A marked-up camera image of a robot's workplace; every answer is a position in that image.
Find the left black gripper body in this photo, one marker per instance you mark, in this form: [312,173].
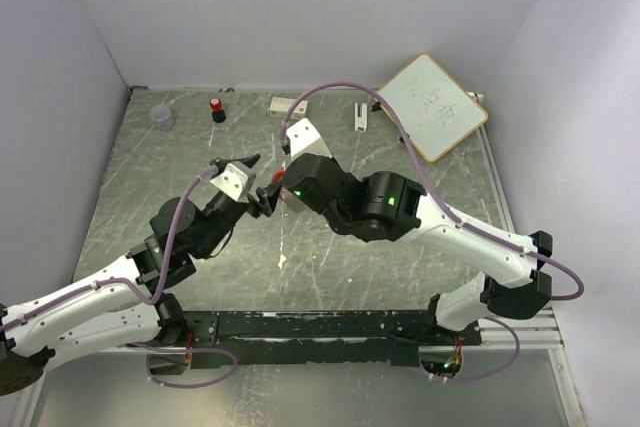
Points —
[222,218]

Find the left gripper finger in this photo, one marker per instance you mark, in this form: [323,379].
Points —
[263,201]
[222,163]

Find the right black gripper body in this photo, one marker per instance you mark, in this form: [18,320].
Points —
[337,225]

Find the red handled metal keyring holder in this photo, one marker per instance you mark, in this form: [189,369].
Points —
[278,176]

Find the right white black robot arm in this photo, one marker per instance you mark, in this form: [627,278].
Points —
[387,206]

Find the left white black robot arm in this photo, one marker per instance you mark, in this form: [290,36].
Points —
[128,301]

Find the red black stamp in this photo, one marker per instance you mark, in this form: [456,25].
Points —
[217,111]

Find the clear plastic cup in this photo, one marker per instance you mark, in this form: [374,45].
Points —
[162,117]

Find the white green staple box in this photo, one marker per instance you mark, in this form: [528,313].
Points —
[279,107]

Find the white stapler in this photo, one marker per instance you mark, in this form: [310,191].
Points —
[360,117]

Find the yellow framed whiteboard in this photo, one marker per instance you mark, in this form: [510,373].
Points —
[434,109]

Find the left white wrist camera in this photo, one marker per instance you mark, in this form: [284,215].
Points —
[235,181]

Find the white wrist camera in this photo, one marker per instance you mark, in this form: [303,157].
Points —
[303,138]
[235,181]

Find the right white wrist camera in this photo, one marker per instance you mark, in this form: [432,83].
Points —
[303,138]

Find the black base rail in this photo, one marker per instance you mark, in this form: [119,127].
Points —
[279,338]

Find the aluminium extrusion rail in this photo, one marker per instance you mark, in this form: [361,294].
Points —
[540,332]

